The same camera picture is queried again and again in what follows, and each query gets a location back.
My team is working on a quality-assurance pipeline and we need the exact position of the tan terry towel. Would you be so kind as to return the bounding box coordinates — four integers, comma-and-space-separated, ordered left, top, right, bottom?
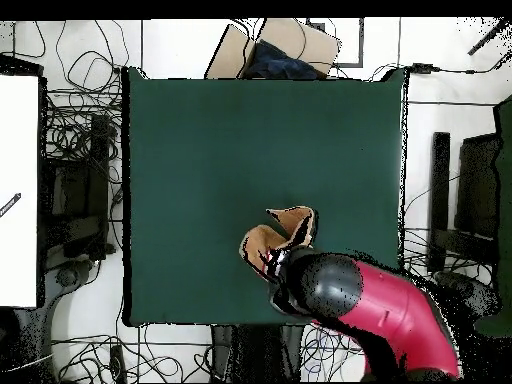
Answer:
238, 205, 320, 281

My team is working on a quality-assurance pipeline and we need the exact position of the white flat panel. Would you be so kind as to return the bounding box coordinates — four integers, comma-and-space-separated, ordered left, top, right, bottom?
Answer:
0, 74, 40, 308

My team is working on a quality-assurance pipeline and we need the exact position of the dark green table cloth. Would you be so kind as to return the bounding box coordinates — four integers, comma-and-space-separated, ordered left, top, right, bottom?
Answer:
121, 66, 409, 327

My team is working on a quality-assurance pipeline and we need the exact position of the black power strip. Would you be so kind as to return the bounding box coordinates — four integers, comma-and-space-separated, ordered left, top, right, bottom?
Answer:
109, 344, 128, 384

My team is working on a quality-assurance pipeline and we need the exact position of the black upright bar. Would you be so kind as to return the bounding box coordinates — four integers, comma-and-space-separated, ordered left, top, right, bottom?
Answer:
428, 131, 452, 274

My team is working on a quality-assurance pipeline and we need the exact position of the dark blue garment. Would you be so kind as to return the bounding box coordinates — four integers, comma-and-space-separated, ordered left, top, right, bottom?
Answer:
243, 39, 321, 80

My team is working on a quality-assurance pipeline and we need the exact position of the black wheeled chair base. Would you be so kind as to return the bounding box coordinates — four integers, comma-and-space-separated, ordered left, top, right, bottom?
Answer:
434, 270, 501, 323

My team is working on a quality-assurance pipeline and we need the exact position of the black chair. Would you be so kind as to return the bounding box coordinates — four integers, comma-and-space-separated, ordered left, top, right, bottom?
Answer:
454, 133, 501, 241
39, 113, 117, 261

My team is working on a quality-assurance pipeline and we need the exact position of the grey wheeled chair base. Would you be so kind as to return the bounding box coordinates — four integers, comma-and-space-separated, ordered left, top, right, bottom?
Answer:
0, 258, 101, 381

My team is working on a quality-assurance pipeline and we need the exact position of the open cardboard box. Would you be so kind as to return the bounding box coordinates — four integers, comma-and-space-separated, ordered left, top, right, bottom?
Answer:
204, 17, 341, 80

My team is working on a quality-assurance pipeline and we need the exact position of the green cloth draped stand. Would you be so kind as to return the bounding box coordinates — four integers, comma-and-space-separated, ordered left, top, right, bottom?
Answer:
474, 94, 512, 338

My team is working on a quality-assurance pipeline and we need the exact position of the black slanted pole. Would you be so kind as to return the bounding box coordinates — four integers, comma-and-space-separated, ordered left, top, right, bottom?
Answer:
466, 17, 512, 56

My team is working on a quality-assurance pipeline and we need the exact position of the black cable tangle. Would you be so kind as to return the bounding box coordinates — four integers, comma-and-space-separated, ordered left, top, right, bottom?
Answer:
51, 323, 213, 383
41, 19, 131, 161
400, 226, 497, 305

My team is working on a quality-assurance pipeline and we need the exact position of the dark rectangular frame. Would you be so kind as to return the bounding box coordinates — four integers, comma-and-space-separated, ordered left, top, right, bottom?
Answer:
305, 17, 365, 69

